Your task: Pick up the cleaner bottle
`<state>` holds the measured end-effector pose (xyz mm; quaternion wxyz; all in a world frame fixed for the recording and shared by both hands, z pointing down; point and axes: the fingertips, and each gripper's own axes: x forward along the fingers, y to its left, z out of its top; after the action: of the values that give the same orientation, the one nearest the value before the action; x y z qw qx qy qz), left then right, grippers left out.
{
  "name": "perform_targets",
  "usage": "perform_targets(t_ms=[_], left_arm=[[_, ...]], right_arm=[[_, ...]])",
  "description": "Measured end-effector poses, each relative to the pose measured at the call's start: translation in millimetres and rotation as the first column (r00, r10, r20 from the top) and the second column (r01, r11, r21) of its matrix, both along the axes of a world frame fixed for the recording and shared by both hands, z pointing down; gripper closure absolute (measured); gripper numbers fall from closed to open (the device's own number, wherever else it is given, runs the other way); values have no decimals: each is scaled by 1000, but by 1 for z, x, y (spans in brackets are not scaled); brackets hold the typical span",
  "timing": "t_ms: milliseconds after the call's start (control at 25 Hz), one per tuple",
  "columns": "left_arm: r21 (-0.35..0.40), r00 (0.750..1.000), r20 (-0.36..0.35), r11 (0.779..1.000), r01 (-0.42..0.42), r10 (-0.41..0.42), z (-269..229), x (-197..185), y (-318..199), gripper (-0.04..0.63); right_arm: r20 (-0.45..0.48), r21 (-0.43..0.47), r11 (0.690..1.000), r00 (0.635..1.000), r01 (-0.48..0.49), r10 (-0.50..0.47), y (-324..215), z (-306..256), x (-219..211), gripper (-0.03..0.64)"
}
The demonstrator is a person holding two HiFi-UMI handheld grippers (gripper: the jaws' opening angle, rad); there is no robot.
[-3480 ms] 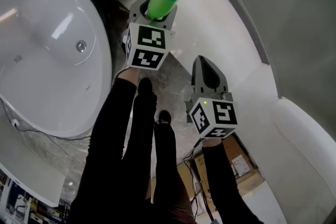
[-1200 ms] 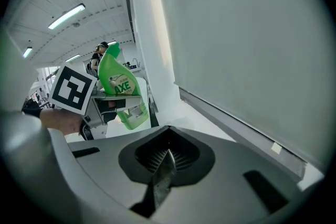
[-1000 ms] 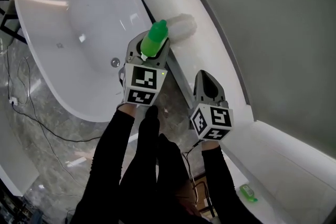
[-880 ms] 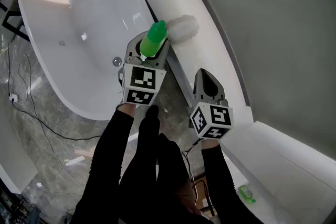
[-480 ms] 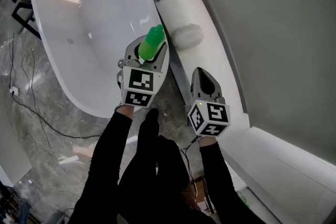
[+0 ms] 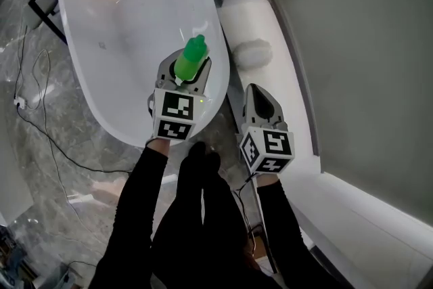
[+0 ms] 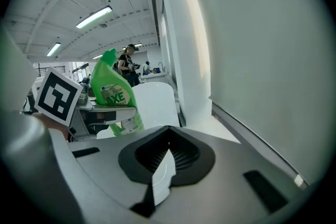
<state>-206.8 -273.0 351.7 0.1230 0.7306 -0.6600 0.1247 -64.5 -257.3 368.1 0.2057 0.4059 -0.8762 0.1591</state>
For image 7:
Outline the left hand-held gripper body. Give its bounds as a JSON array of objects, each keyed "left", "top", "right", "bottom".
[{"left": 34, "top": 66, "right": 109, "bottom": 142}]

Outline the white bathtub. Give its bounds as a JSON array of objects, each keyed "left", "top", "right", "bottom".
[{"left": 130, "top": 81, "right": 181, "bottom": 130}]

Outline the person's left forearm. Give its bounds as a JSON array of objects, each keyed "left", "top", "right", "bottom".
[{"left": 34, "top": 112, "right": 70, "bottom": 140}]

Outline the white counter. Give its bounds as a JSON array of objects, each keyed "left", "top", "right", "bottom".
[{"left": 141, "top": 70, "right": 169, "bottom": 80}]

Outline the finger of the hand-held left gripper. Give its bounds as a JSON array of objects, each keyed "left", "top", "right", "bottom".
[{"left": 91, "top": 106, "right": 139, "bottom": 124}]

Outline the green plastic bottle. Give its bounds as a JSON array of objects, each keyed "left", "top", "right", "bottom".
[{"left": 90, "top": 48, "right": 145, "bottom": 137}]

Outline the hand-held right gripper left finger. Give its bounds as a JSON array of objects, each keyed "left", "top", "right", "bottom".
[{"left": 49, "top": 125, "right": 171, "bottom": 224}]

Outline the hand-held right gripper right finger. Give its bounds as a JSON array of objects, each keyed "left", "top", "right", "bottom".
[{"left": 153, "top": 125, "right": 309, "bottom": 224}]

